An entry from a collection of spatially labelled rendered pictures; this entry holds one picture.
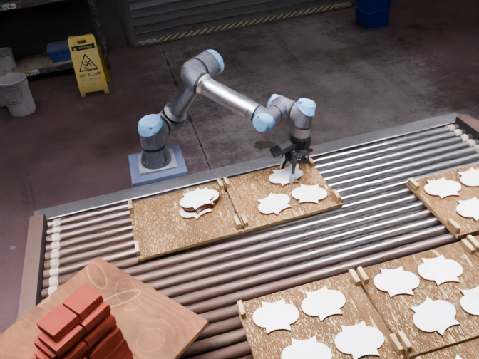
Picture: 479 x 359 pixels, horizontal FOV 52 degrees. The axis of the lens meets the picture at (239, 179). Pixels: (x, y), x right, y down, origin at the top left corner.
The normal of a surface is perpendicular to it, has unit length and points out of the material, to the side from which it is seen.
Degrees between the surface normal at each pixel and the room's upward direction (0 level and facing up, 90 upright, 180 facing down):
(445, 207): 0
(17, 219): 0
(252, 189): 0
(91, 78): 78
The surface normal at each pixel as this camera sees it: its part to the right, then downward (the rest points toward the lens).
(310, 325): -0.10, -0.80
